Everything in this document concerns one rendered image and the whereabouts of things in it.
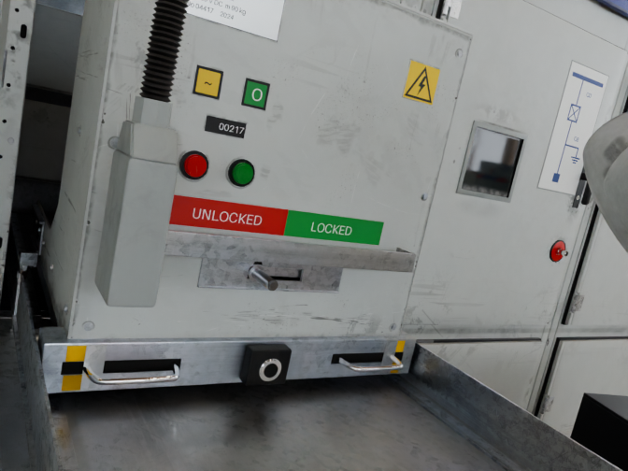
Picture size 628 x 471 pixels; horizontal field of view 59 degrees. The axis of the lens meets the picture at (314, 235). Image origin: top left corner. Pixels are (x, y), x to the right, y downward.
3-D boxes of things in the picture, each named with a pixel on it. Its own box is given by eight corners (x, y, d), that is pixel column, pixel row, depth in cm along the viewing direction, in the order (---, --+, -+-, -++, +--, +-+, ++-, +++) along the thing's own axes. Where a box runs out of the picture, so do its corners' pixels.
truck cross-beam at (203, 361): (408, 373, 89) (417, 338, 88) (36, 394, 61) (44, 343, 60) (389, 360, 93) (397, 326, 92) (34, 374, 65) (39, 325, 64)
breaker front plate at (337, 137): (400, 347, 87) (477, 36, 79) (69, 355, 62) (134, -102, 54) (395, 344, 88) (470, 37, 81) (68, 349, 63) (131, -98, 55)
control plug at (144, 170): (157, 309, 55) (186, 133, 52) (106, 308, 52) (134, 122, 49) (138, 284, 61) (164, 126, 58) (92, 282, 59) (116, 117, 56)
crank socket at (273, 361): (287, 386, 74) (294, 351, 73) (247, 389, 71) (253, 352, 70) (278, 377, 76) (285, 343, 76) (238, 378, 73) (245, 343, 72)
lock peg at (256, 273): (279, 294, 68) (286, 264, 67) (264, 294, 67) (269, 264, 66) (258, 278, 73) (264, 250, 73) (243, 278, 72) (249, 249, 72)
